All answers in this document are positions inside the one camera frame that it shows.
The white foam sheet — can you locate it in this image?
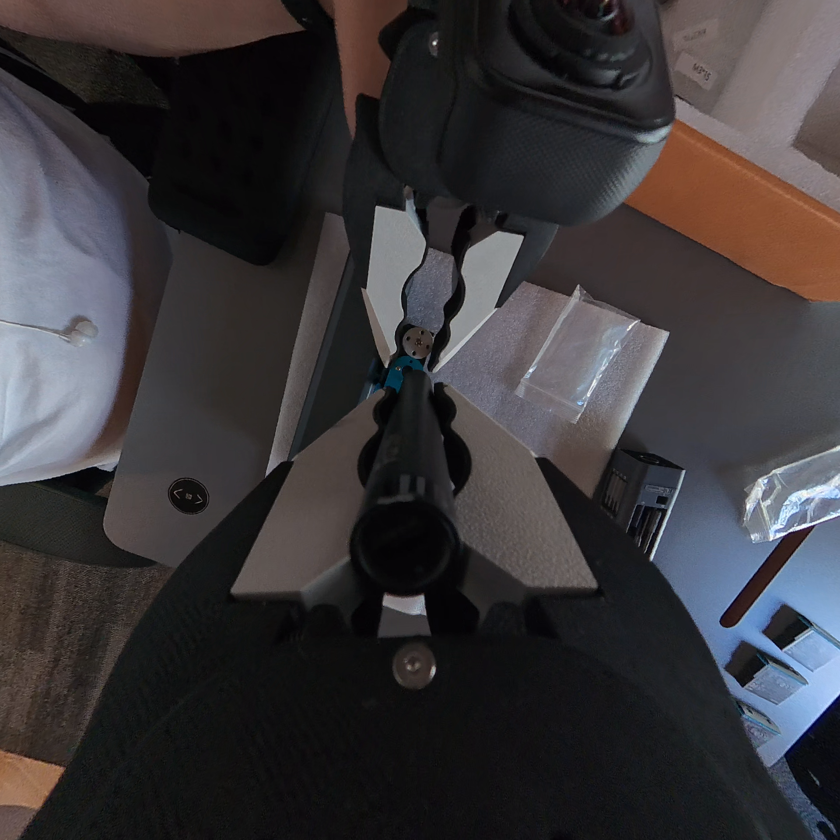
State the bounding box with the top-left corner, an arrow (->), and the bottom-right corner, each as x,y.
266,213 -> 672,636

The round desk control button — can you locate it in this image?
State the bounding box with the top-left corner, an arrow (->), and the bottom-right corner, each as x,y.
167,477 -> 211,518

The black wristband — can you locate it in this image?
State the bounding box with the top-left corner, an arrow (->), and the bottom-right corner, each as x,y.
281,0 -> 337,32

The black electric screwdriver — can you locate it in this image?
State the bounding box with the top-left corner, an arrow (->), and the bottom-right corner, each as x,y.
350,371 -> 462,599

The crumpled clear plastic wrap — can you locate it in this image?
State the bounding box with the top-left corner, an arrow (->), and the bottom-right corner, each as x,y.
743,446 -> 840,544

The grey desk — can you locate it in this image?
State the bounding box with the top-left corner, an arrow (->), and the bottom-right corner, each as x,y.
101,210 -> 840,769

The white wired earbud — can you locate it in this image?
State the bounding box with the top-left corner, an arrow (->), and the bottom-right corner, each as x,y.
0,316 -> 99,347

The small black teal-edged box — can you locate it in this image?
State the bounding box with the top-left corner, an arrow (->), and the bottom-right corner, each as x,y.
734,697 -> 783,750
763,604 -> 840,672
724,641 -> 809,706

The person's left hand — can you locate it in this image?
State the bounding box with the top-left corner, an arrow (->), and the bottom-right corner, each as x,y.
331,0 -> 411,106

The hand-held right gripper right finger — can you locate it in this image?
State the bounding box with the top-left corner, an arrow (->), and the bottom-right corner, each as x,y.
427,384 -> 598,636

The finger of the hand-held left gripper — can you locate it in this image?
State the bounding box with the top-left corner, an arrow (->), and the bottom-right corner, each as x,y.
361,185 -> 431,366
430,209 -> 526,371

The person's left forearm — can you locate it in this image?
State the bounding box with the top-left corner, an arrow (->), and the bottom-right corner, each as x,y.
0,0 -> 293,61

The blue bracket servo assembly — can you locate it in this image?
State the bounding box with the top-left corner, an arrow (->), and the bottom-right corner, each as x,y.
364,323 -> 439,400

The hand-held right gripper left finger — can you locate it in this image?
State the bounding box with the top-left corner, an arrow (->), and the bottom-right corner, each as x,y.
231,387 -> 395,634

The empty clear plastic bag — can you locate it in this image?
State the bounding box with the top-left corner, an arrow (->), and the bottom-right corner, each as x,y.
514,283 -> 641,422

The orange cardboard box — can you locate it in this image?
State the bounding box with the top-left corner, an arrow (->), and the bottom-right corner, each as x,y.
620,0 -> 840,304

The black screwdriver bit case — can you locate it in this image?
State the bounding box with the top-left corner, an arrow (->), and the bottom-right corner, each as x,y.
600,448 -> 686,560

